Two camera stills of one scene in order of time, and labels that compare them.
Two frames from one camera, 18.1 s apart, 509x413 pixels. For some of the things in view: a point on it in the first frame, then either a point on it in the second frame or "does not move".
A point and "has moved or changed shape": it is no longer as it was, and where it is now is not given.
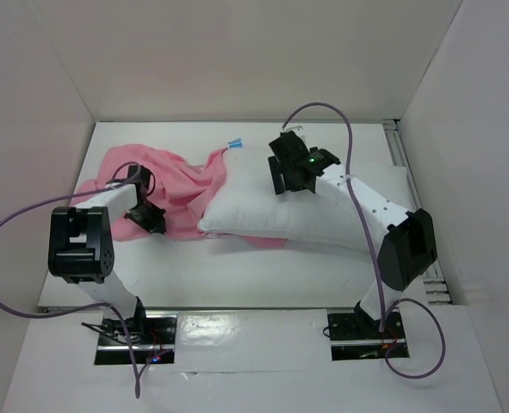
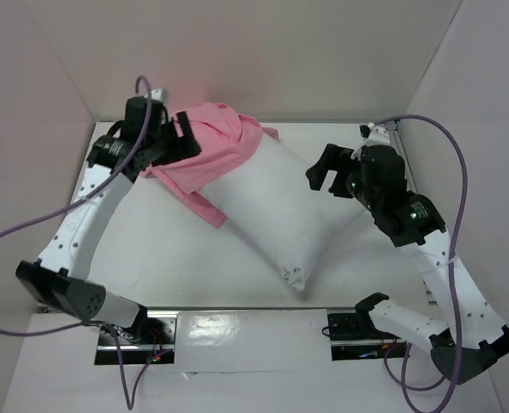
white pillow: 243,201 has moved or changed shape
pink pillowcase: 182,192 to 225,139
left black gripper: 155,224 to 185,146
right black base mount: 356,336 does not move
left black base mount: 153,334 does not move
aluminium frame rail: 434,286 does not move
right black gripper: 281,173 to 340,170
